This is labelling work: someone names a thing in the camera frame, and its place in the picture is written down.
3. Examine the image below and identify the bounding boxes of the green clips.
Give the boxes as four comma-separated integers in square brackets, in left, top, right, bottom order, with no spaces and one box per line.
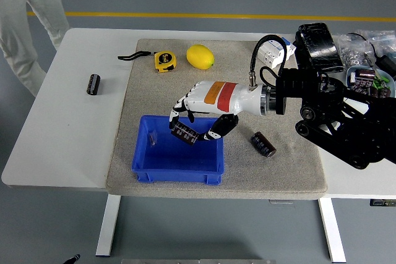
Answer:
[372,74,390,90]

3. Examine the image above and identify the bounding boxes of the white circuit breaker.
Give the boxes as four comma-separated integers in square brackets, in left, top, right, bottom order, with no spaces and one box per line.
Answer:
[258,35,297,69]

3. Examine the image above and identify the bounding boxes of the blue plastic box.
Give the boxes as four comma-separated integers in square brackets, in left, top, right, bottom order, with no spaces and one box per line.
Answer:
[132,114,225,184]

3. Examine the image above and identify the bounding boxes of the table height control panel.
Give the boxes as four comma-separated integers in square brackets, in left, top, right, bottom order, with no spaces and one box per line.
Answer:
[369,198,396,207]

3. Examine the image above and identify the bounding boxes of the light blue bowl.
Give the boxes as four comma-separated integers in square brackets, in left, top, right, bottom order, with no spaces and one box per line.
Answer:
[345,65,396,100]

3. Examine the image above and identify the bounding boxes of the black wrapped device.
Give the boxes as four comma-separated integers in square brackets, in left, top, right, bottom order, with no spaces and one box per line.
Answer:
[293,22,346,75]

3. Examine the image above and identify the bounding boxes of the yellow tape measure black strap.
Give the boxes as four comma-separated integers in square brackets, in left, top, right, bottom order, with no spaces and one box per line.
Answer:
[117,49,178,74]

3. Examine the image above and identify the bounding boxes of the yellow lemon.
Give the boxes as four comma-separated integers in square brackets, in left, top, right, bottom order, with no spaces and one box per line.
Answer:
[186,44,215,70]

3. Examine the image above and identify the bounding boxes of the clear plastic bag of parts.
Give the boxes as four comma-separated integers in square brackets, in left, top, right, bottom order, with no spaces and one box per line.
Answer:
[355,30,396,57]

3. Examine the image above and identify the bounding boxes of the dark cylindrical battery white print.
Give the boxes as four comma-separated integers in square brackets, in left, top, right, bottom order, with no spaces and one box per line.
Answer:
[250,132,277,158]
[85,74,101,96]
[171,121,199,146]

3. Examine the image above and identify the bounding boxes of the white table leg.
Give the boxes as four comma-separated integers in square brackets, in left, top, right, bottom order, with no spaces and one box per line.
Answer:
[318,197,347,262]
[95,195,122,257]

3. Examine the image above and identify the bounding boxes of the grey-brown mat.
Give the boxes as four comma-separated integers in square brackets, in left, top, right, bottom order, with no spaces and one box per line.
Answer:
[105,38,328,200]

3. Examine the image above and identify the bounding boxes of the person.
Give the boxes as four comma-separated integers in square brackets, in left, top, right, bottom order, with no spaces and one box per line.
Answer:
[0,0,69,97]

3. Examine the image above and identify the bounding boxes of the black power adapter with cord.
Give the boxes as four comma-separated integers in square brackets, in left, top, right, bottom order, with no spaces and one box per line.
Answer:
[346,32,396,77]

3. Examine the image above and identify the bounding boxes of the clear bag of metal nuts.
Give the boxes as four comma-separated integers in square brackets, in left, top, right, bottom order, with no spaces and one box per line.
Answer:
[337,33,377,69]

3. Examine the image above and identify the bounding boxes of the brown battery in bowl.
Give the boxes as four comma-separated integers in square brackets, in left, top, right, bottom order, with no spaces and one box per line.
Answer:
[355,68,377,79]
[371,86,391,100]
[351,77,372,95]

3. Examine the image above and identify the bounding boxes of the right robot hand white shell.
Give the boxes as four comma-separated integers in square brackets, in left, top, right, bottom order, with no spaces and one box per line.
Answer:
[168,80,264,142]

